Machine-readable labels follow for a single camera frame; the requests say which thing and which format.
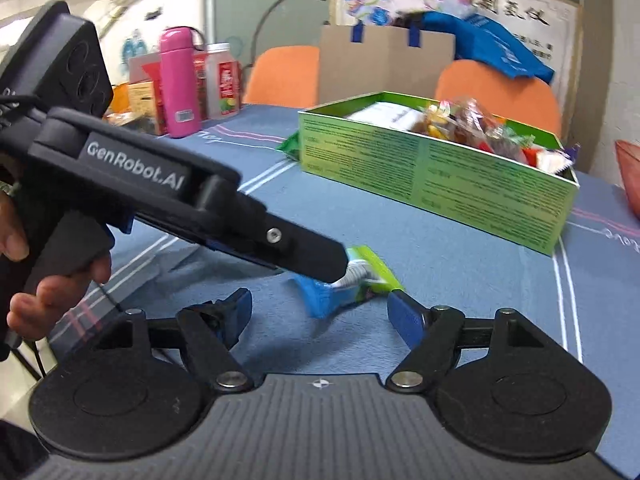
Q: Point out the right orange chair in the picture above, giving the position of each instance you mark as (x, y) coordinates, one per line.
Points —
(527, 100)

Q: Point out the left orange chair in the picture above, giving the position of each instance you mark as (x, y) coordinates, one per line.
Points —
(285, 76)

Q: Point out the white poster with Chinese text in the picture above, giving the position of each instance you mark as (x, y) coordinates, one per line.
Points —
(552, 30)

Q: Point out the brown paper bag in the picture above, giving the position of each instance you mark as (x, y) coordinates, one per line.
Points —
(362, 59)

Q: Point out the clear drink bottle red label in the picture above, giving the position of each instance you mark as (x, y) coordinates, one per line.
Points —
(222, 82)

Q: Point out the blue fabric bag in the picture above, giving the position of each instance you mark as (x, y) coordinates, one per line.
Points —
(484, 40)

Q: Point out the green cardboard snack box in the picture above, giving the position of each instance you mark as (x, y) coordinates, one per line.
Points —
(491, 193)

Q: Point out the white packet in box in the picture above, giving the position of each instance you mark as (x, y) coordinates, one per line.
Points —
(388, 115)

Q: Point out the pink plastic bowl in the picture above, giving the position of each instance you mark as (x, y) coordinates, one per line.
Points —
(628, 158)

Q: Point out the blue grey tablecloth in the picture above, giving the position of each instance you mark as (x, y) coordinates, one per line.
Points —
(585, 296)

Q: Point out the clear candy packet in box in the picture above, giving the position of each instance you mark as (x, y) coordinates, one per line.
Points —
(463, 122)

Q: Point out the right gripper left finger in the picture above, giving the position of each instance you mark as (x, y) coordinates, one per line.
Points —
(209, 332)

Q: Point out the pink thermos bottle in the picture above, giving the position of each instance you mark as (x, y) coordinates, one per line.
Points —
(179, 83)

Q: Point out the red white snack packet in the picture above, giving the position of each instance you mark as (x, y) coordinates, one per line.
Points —
(547, 161)

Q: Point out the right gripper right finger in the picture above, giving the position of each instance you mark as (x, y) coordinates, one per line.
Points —
(431, 336)

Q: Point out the green candy packet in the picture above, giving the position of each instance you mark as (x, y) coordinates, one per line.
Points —
(291, 147)

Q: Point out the orange chair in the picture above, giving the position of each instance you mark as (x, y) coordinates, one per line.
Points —
(527, 100)
(285, 76)

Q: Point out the blue green snack packet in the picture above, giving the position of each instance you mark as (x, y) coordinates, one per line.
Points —
(366, 276)

